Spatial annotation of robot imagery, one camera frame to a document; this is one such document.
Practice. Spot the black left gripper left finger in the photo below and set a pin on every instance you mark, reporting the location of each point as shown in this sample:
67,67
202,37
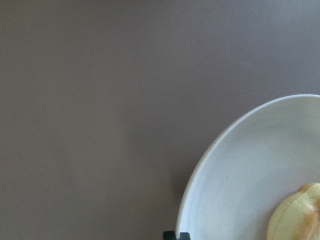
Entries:
168,235

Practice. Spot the glazed ring donut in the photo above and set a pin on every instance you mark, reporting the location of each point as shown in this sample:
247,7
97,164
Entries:
298,216

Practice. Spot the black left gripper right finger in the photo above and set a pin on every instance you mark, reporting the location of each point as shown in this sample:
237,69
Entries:
184,236

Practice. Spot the white round plate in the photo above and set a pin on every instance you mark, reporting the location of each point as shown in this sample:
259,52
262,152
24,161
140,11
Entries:
259,160

